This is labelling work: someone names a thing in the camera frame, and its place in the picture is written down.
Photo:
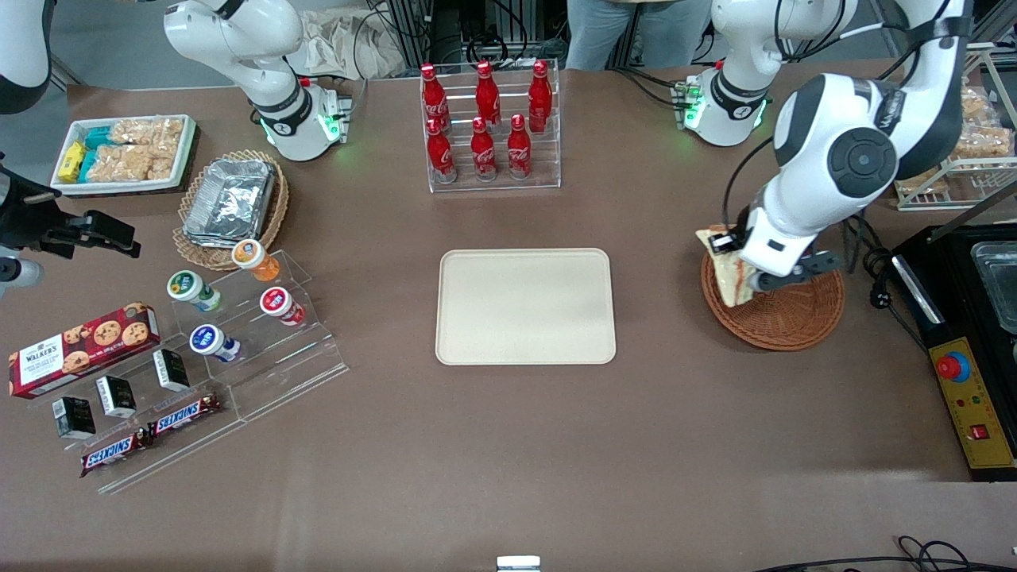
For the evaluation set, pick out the red cola bottle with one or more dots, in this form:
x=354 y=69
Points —
x=441 y=155
x=519 y=151
x=483 y=155
x=540 y=95
x=487 y=91
x=434 y=95

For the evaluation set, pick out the stack of foil containers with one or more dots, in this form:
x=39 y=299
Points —
x=230 y=202

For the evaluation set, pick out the orange lid yogurt cup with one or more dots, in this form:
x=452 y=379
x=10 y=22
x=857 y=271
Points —
x=253 y=257

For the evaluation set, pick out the yellow snack box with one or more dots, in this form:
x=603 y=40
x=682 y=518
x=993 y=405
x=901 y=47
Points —
x=71 y=161

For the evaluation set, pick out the clear acrylic stepped cup stand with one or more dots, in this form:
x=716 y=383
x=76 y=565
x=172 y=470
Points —
x=294 y=357

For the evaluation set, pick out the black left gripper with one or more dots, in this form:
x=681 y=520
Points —
x=740 y=222

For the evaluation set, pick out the red Walkers cookie box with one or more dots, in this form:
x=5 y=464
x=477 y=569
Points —
x=79 y=349

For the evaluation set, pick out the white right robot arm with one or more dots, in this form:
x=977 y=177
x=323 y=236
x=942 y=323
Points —
x=238 y=40

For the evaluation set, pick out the clear bag of rice crackers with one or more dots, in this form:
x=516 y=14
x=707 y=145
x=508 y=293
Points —
x=131 y=163
x=147 y=131

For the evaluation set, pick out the clear acrylic stepped snack stand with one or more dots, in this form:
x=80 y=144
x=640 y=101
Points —
x=183 y=449

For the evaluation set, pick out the yellow control box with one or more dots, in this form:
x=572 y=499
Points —
x=981 y=405

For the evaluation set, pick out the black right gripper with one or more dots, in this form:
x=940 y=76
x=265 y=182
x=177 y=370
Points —
x=24 y=218

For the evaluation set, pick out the bagged pastry snack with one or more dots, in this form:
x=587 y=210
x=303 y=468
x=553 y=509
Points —
x=976 y=107
x=985 y=143

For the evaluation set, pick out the person in blue jeans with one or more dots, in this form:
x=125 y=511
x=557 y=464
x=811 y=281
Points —
x=612 y=36

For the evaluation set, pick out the small black box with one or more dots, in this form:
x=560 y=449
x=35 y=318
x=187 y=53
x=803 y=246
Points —
x=171 y=369
x=116 y=396
x=75 y=417

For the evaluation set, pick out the clear acrylic bottle rack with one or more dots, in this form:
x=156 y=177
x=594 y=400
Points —
x=496 y=184

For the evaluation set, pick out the black appliance base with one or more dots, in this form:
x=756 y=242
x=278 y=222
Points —
x=953 y=278

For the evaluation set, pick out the teal snack pack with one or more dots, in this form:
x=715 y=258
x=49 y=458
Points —
x=97 y=138
x=89 y=165

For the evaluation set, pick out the crumpled beige bag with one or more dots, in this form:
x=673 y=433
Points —
x=342 y=44

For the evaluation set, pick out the triangular sandwich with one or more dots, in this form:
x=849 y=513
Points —
x=731 y=282

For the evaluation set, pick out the beige plastic serving tray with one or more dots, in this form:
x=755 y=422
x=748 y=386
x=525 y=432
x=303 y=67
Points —
x=524 y=306

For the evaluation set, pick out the red lid yogurt cup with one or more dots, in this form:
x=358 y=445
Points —
x=278 y=303

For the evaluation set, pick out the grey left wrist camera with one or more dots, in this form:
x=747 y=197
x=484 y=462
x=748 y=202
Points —
x=798 y=274

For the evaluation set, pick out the brown round wicker basket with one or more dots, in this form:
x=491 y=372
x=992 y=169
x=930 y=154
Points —
x=794 y=318

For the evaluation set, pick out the white rectangular snack tray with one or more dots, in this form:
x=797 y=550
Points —
x=184 y=155

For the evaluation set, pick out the red emergency stop button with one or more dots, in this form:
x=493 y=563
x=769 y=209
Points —
x=952 y=366

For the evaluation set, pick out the green lid yogurt cup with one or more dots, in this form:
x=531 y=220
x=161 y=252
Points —
x=189 y=287

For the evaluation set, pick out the light oval wicker basket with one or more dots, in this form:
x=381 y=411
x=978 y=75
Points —
x=274 y=214

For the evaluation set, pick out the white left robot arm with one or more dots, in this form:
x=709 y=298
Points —
x=842 y=159

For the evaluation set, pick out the clear glass pan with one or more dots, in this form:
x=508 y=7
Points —
x=997 y=286

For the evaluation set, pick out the blue lid yogurt cup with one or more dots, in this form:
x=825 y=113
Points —
x=210 y=342

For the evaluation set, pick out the Snickers chocolate bar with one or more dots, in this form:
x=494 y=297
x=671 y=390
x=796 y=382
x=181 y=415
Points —
x=115 y=453
x=183 y=415

